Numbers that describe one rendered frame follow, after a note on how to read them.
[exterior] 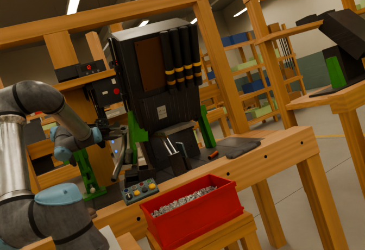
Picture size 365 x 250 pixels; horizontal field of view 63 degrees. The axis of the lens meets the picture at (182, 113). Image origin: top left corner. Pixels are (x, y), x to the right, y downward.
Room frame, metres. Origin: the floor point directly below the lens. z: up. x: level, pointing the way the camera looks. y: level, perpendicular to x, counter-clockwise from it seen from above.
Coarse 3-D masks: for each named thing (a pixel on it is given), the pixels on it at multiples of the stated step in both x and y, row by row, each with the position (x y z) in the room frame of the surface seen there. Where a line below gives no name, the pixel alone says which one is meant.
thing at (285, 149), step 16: (304, 128) 1.53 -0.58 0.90; (272, 144) 1.45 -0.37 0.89; (288, 144) 1.48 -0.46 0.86; (304, 144) 1.51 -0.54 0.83; (224, 160) 1.42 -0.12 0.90; (240, 160) 1.38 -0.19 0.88; (256, 160) 1.41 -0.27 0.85; (272, 160) 1.44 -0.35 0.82; (288, 160) 1.47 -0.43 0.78; (192, 176) 1.33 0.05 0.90; (224, 176) 1.35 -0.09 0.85; (240, 176) 1.38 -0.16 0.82; (256, 176) 1.40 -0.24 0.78; (160, 192) 1.25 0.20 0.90; (112, 208) 1.25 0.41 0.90; (128, 208) 1.21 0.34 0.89; (96, 224) 1.16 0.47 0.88; (112, 224) 1.18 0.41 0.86; (128, 224) 1.20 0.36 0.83; (144, 224) 1.22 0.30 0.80; (48, 240) 1.11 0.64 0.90
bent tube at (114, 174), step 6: (120, 126) 1.55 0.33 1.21; (126, 126) 1.56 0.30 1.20; (126, 132) 1.56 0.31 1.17; (126, 138) 1.57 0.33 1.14; (126, 144) 1.59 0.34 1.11; (120, 156) 1.56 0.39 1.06; (120, 162) 1.52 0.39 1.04; (120, 168) 1.50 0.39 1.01; (114, 174) 1.45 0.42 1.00; (114, 180) 1.46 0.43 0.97
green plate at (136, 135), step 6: (132, 114) 1.48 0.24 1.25; (132, 120) 1.48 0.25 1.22; (132, 126) 1.48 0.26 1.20; (138, 126) 1.50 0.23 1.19; (132, 132) 1.47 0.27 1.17; (138, 132) 1.49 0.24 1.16; (144, 132) 1.50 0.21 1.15; (132, 138) 1.48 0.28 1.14; (138, 138) 1.49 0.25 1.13; (144, 138) 1.50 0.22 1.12
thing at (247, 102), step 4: (240, 92) 11.62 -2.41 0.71; (244, 100) 11.15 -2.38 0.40; (248, 100) 11.24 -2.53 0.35; (252, 100) 11.33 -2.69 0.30; (244, 104) 11.12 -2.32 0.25; (248, 104) 11.20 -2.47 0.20; (252, 104) 11.27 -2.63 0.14; (244, 108) 11.08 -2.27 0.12; (248, 108) 11.61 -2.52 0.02; (252, 108) 11.24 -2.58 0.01
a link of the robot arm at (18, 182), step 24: (0, 96) 1.00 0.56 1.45; (0, 120) 0.97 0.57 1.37; (24, 120) 1.03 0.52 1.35; (0, 144) 0.94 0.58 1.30; (24, 144) 0.99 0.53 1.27; (0, 168) 0.90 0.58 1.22; (24, 168) 0.93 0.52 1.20; (0, 192) 0.87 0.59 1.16; (24, 192) 0.87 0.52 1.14; (0, 216) 0.82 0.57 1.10; (24, 216) 0.81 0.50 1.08; (0, 240) 0.79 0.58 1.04; (24, 240) 0.81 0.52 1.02
